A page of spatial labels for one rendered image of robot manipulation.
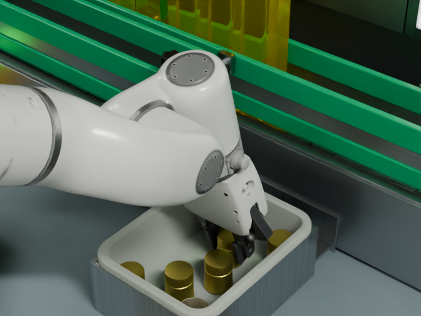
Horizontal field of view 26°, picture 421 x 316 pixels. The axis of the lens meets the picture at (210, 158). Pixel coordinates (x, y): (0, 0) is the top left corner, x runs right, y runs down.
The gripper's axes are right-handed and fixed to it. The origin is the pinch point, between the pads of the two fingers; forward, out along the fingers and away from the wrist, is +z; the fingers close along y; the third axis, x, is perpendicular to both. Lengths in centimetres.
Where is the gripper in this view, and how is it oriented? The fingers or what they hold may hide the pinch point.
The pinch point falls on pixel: (230, 239)
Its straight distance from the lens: 112.9
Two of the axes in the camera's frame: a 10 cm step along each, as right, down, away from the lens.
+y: -7.9, -3.6, 5.0
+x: -5.9, 6.6, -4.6
